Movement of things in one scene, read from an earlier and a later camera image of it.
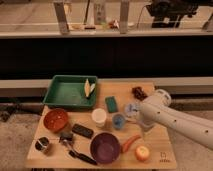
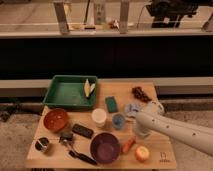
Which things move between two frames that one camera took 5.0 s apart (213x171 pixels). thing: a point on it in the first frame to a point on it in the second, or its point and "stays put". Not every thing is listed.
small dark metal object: x=66 y=138 stays put
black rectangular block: x=83 y=131 stays put
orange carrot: x=129 y=141 stays put
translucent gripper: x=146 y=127 to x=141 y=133
